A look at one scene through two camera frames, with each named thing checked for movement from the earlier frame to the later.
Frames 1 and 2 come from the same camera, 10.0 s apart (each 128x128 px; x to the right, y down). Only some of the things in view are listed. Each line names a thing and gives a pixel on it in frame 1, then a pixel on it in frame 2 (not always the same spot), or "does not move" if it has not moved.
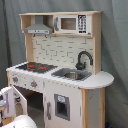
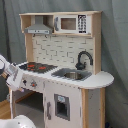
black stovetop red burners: x=41 y=68 does not move
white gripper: x=8 y=96 -> x=14 y=76
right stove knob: x=33 y=84 does not move
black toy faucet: x=81 y=66 does not move
